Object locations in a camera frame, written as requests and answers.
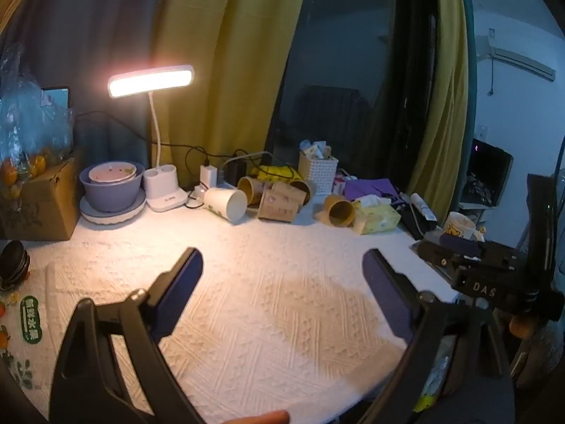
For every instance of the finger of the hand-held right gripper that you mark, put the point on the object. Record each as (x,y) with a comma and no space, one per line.
(459,244)
(437,258)

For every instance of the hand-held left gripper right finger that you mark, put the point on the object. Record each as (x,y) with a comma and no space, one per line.
(388,293)

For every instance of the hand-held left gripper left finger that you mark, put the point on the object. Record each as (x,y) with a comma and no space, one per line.
(176,291)

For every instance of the brown paper cup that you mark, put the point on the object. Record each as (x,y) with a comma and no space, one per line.
(289,191)
(280,207)
(304,187)
(251,190)
(339,212)

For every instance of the white cup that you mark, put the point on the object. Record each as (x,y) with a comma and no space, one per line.
(225,203)

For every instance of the person's left hand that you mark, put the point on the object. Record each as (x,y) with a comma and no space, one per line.
(265,418)

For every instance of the white mug with yellow print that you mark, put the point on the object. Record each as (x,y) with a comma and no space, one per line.
(459,225)

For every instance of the black case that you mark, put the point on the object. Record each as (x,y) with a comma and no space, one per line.
(415,223)

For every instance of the white tube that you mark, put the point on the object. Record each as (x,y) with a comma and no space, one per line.
(423,206)

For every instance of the yellow tissue pack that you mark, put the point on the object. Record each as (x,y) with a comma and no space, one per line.
(375,218)

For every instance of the dark monitor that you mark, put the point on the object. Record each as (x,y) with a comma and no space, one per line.
(490,168)

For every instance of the purple cloth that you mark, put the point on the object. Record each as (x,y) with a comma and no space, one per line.
(370,190)

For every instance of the white plate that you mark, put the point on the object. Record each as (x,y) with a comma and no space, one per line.
(112,218)

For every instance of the white textured tablecloth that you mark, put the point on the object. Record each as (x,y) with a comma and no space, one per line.
(273,282)

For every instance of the small pink carton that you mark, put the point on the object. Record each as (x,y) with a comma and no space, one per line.
(339,185)

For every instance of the purple bowl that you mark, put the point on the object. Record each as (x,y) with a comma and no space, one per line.
(110,192)

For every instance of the white charger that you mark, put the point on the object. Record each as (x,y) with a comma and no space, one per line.
(208,175)

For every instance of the black power adapter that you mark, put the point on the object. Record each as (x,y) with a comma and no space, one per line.
(236,171)

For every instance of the pink bowl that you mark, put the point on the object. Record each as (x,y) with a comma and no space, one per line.
(112,172)

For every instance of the white plastic basket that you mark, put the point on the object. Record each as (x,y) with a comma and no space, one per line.
(317,172)

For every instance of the yellow bag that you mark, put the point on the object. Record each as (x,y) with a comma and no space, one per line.
(273,173)

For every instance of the yellow curtain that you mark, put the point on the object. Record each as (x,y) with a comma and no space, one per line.
(441,88)
(229,62)

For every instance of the printed plastic bag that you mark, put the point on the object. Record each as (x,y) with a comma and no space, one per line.
(22,331)

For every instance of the cardboard box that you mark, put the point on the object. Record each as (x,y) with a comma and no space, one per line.
(37,205)

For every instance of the stack of black bowls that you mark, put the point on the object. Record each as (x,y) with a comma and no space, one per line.
(13,265)

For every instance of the white air conditioner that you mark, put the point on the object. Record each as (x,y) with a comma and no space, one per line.
(516,57)

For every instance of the dark window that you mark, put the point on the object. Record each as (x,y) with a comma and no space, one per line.
(353,66)

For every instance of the white desk lamp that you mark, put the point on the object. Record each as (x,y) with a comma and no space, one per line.
(152,80)

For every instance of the clear plastic bag of oranges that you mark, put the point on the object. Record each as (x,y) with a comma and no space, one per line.
(26,128)

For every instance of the tablet screen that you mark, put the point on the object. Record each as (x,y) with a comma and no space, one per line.
(55,97)

